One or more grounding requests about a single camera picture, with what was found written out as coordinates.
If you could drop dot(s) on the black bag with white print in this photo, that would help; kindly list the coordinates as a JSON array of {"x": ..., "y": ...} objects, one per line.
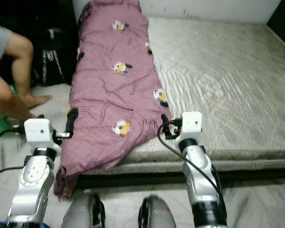
[{"x": 54, "y": 57}]

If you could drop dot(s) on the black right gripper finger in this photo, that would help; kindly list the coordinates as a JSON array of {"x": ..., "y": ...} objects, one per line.
[{"x": 164, "y": 121}]

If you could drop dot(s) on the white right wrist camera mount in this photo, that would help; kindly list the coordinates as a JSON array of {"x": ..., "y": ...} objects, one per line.
[{"x": 191, "y": 123}]

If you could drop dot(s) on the person in grey shorts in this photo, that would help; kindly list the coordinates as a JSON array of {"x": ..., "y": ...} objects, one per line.
[{"x": 21, "y": 61}]

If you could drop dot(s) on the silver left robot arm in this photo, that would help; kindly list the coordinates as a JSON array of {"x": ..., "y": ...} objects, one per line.
[{"x": 35, "y": 185}]

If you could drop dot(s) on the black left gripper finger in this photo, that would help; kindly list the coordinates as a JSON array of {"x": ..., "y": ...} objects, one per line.
[
  {"x": 39, "y": 116},
  {"x": 71, "y": 119}
]

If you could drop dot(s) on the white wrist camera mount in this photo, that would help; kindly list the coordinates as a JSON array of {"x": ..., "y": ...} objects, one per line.
[
  {"x": 191, "y": 123},
  {"x": 37, "y": 130}
]

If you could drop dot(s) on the silver right robot leg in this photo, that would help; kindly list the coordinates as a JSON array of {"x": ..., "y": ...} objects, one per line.
[{"x": 156, "y": 213}]

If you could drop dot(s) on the purple blanket with cartoon prints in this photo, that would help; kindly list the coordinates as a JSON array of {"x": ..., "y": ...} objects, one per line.
[{"x": 109, "y": 85}]

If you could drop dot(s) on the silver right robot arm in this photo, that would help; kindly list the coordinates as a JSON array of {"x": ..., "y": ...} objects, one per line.
[{"x": 202, "y": 180}]

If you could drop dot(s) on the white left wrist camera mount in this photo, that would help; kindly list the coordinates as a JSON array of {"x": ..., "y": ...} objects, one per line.
[{"x": 37, "y": 130}]

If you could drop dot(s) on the white quilted mattress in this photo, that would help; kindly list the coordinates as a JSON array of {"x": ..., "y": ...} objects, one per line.
[{"x": 218, "y": 71}]

